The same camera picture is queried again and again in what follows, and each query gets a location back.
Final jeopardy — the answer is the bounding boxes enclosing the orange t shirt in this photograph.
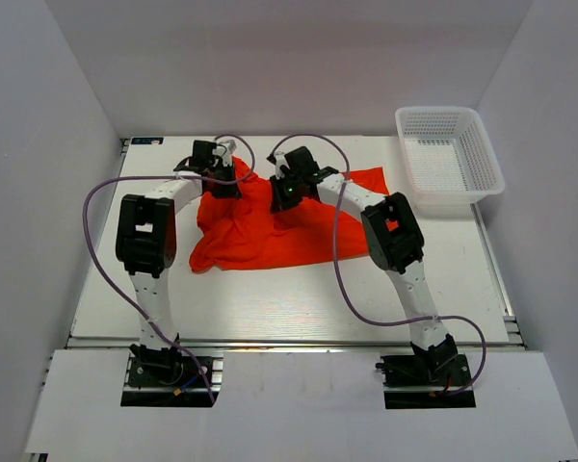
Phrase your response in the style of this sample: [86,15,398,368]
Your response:
[188,157,391,274]

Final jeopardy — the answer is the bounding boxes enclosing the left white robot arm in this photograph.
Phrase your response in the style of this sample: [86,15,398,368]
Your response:
[116,140,241,350]

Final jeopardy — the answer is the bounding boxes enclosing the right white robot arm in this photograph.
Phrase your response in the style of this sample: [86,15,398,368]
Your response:
[267,146,458,384]

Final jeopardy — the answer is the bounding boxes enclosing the blue label sticker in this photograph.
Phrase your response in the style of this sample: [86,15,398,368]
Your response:
[130,137,164,145]

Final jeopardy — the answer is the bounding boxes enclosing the white plastic mesh basket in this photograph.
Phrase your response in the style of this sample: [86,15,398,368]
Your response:
[395,106,505,210]

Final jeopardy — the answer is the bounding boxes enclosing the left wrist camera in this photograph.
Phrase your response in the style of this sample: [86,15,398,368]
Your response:
[213,139,236,167]

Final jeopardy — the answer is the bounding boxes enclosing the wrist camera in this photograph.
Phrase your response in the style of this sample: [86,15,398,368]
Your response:
[213,139,236,167]
[267,151,288,179]

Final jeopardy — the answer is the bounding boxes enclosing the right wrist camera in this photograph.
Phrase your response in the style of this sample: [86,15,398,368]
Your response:
[267,151,288,179]

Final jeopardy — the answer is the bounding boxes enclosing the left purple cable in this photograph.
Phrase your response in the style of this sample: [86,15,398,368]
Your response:
[82,134,256,406]

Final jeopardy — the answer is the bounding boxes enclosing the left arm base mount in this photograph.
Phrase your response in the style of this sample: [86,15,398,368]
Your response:
[120,344,222,408]

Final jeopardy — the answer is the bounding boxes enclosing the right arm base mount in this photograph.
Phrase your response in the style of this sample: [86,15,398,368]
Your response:
[375,354,476,410]

